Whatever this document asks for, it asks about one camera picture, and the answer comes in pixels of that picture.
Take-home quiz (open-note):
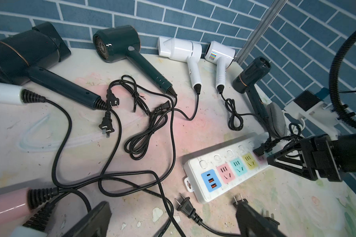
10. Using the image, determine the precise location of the white boxy hair dryer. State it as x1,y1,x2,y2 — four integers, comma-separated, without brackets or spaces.
157,37,202,95

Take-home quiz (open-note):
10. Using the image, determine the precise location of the grey oval pad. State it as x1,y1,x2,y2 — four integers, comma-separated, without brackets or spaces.
266,102,287,138

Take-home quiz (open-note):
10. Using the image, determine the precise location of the black cable of boxy white dryer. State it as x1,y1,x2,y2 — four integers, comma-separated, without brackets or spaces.
173,93,200,121

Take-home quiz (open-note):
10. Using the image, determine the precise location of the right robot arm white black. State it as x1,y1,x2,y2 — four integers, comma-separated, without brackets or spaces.
234,134,356,237

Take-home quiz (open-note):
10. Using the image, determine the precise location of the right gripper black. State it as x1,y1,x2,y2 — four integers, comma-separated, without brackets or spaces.
267,134,342,182

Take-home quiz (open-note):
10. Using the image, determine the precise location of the dark green slim hair dryer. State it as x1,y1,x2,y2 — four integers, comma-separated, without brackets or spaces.
0,22,107,110

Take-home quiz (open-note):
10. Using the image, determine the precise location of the dark green boxy hair dryer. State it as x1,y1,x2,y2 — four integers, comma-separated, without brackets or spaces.
93,25,177,97

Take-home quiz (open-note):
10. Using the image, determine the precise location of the pink hair dryer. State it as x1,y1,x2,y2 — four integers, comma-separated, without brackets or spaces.
0,187,59,225

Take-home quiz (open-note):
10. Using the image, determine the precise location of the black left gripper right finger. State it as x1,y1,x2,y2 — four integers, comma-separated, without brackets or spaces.
234,201,285,237

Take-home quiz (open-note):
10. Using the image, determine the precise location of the dark teal round hair dryer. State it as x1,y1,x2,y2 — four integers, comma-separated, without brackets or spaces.
231,56,271,125

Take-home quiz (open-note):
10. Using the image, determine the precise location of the black cable of teal dryer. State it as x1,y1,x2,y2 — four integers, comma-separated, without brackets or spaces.
253,122,304,157

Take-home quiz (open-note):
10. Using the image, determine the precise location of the white multicolour power strip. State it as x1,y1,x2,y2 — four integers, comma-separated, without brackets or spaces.
183,132,280,204

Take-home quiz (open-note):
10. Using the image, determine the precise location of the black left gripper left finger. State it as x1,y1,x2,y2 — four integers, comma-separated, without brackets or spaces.
63,201,112,237

